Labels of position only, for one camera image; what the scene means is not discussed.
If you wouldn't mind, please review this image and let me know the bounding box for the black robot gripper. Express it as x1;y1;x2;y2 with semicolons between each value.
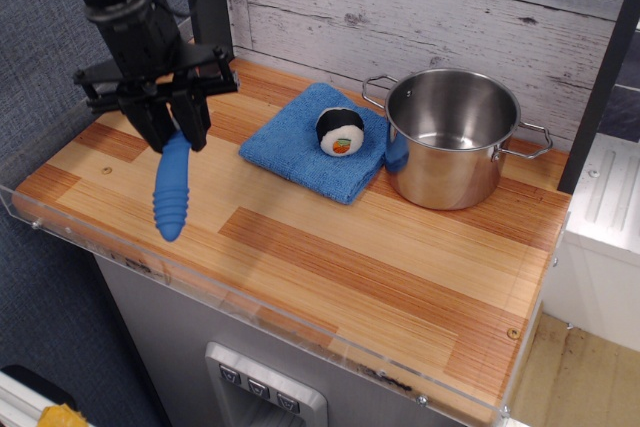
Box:
73;0;238;153

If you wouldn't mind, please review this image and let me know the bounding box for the stainless steel pot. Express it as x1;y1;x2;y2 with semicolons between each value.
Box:
379;68;553;211

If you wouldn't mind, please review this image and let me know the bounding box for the blue folded cloth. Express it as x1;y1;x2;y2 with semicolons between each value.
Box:
240;83;386;205

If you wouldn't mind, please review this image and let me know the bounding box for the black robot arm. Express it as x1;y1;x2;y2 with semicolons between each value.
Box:
73;0;238;152

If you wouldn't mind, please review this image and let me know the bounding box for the grey cabinet with button panel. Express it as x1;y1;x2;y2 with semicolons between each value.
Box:
92;251;481;427

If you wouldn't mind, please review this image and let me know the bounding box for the white appliance at right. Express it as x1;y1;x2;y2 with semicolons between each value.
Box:
541;134;639;351

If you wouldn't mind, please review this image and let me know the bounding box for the blue handled metal fork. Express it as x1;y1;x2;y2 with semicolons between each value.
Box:
153;119;191;242

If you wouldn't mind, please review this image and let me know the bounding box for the black vertical post right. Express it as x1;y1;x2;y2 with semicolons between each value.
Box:
557;0;640;195

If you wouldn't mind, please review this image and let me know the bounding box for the plush sushi roll toy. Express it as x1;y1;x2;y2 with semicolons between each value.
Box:
315;107;365;157

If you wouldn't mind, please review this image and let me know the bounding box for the clear acrylic table guard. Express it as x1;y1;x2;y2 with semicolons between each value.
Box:
0;54;571;427

